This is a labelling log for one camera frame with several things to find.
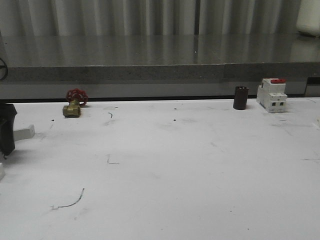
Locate dark brown cylindrical capacitor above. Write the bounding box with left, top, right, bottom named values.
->
left=233, top=86, right=249, bottom=110

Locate brass valve red handwheel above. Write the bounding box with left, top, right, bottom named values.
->
left=62, top=88, right=88, bottom=118

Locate white circuit breaker red switch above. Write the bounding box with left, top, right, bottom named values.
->
left=256, top=78, right=288, bottom=113

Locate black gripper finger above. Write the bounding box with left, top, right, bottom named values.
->
left=0, top=103, right=17, bottom=159

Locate white appliance on counter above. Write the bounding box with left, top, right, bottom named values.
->
left=296, top=0, right=320, bottom=37

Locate white half-ring pipe clamp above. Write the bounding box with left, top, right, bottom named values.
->
left=0, top=124, right=36, bottom=183

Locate black cable loop at left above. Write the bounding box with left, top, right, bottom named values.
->
left=0, top=56, right=9, bottom=82

